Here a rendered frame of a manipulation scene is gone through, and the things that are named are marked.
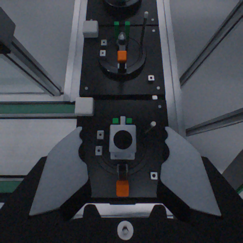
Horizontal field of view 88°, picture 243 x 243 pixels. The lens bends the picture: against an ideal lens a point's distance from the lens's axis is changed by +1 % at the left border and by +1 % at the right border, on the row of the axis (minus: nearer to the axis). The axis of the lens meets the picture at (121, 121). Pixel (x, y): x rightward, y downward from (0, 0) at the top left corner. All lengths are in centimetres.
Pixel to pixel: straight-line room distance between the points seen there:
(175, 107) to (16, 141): 47
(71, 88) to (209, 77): 50
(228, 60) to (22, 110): 75
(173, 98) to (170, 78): 6
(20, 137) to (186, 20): 78
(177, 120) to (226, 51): 43
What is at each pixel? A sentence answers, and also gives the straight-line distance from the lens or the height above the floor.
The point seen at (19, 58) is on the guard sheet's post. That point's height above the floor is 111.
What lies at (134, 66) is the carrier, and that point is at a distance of 38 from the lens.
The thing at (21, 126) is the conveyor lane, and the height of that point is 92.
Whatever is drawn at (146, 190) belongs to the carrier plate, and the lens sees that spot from 34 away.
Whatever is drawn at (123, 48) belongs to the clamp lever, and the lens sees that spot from 31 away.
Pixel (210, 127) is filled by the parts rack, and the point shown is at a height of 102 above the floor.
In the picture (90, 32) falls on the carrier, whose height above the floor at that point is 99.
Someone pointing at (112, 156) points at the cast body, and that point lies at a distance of 24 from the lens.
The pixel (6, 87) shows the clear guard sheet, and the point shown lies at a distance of 46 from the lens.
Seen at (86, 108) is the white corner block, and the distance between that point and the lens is 33.
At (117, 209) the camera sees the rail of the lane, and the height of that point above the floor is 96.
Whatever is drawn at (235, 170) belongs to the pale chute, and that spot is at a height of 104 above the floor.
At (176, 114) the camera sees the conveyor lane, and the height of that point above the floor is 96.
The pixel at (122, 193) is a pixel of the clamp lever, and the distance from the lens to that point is 23.
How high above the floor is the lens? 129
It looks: 76 degrees down
